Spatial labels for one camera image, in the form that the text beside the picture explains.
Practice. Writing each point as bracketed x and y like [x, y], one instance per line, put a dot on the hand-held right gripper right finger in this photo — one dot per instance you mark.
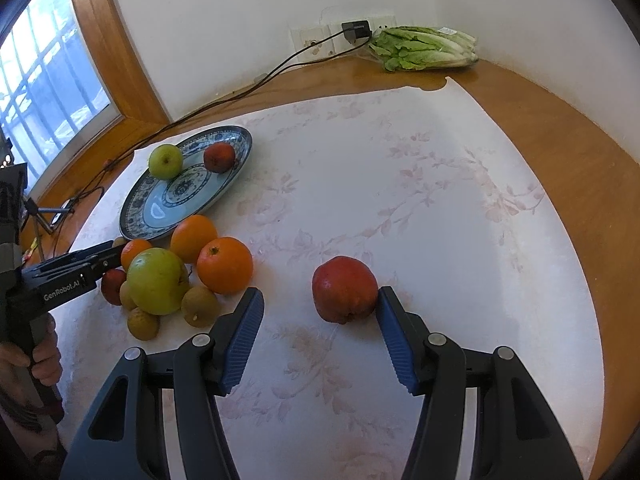
[395, 340]

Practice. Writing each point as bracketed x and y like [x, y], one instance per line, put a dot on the red pomegranate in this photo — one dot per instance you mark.
[219, 157]

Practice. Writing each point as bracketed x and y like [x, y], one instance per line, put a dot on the white wall socket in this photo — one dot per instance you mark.
[384, 22]
[310, 42]

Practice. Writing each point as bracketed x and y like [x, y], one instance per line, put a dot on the orange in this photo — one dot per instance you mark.
[192, 235]
[225, 265]
[134, 251]

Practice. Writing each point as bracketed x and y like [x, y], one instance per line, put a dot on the small green apple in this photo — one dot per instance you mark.
[165, 161]

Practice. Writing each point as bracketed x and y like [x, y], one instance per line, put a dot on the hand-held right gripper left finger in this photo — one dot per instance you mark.
[245, 340]

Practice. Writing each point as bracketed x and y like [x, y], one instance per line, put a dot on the large green apple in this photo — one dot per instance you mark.
[157, 282]

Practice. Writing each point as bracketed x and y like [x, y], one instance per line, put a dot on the person's left forearm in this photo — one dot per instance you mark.
[35, 452]

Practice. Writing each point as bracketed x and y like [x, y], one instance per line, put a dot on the white floral tablecloth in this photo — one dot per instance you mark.
[375, 185]

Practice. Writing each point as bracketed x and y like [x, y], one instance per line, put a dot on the small black tripod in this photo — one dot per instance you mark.
[42, 216]

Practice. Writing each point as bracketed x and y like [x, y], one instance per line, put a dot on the wooden window frame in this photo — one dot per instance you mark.
[115, 50]

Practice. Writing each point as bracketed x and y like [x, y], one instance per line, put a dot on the red apple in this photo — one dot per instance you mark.
[112, 287]
[344, 287]

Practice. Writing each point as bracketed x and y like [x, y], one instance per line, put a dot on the person's left hand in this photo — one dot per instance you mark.
[47, 365]

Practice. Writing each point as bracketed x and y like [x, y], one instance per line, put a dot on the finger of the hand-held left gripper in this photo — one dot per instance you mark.
[107, 257]

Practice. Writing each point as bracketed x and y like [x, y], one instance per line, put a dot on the window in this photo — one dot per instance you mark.
[45, 60]

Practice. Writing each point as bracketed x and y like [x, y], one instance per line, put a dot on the bagged romaine lettuce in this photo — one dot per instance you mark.
[425, 47]

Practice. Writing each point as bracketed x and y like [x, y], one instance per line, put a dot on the brown kiwi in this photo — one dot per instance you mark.
[142, 324]
[200, 306]
[124, 296]
[119, 243]

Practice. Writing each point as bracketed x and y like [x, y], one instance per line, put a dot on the black charger plug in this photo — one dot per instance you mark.
[356, 30]

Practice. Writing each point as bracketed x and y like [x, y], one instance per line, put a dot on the blue white patterned plate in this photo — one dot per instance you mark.
[165, 210]

